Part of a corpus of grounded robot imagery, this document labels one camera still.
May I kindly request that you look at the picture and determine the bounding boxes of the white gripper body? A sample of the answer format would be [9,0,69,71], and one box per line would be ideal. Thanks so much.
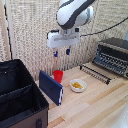
[46,28,81,50]

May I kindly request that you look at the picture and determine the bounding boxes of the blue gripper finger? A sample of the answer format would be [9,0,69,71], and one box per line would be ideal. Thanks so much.
[65,47,72,56]
[53,48,59,58]

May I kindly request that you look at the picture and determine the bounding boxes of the dark blue book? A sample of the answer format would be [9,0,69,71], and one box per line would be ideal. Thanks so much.
[38,69,64,107]

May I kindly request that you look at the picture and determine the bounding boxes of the red plastic cup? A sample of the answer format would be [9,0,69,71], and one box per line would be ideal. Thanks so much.
[53,69,64,84]

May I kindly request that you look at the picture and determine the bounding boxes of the yellow food pieces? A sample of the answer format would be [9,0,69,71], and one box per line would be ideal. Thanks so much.
[72,82,84,90]

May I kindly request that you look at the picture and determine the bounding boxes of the white bowl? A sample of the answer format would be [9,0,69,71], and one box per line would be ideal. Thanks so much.
[69,78,88,94]

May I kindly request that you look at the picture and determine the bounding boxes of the black toaster oven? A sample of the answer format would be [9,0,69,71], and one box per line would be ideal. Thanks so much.
[92,37,128,80]

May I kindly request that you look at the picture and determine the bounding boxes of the black fabric storage case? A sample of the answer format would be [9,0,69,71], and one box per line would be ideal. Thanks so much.
[0,59,50,128]

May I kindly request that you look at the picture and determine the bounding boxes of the wooden screen post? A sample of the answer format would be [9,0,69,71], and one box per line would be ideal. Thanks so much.
[53,49,62,72]

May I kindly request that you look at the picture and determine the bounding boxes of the black wire oven rack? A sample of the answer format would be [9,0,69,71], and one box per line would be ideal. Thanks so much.
[79,64,112,86]

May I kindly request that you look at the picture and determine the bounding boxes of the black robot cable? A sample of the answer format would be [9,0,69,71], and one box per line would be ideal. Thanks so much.
[79,16,128,37]

